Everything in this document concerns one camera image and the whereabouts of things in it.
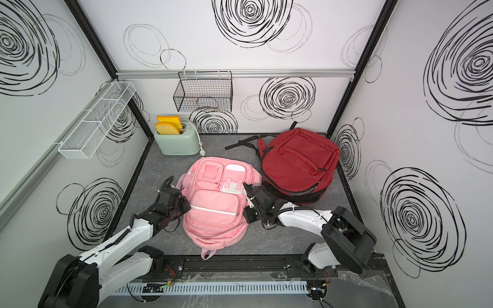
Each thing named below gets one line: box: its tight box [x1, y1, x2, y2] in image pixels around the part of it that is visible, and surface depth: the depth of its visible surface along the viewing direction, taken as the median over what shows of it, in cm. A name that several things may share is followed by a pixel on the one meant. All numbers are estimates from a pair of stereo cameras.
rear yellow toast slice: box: [156, 115, 183, 129], surface depth 99 cm
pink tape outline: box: [175, 156, 263, 260], surface depth 89 cm
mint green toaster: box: [154, 119, 202, 156], surface depth 104 cm
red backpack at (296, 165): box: [224, 121, 340, 206], surface depth 97 cm
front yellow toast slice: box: [155, 121, 180, 135], surface depth 98 cm
